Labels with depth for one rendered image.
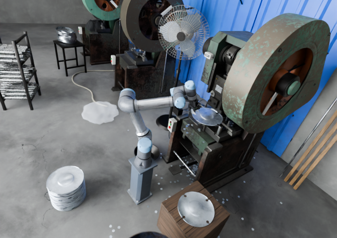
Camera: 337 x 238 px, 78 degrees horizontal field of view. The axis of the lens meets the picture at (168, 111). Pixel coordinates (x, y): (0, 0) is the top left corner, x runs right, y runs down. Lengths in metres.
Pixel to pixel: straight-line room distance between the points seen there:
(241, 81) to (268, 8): 1.85
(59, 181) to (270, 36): 1.90
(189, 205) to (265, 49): 1.24
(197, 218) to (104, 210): 0.86
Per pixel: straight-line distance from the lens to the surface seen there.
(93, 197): 2.22
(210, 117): 1.96
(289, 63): 1.67
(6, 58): 3.21
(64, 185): 2.04
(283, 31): 1.35
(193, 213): 1.77
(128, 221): 2.08
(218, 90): 1.87
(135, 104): 1.46
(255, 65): 1.27
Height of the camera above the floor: 1.84
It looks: 34 degrees down
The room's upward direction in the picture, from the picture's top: 10 degrees clockwise
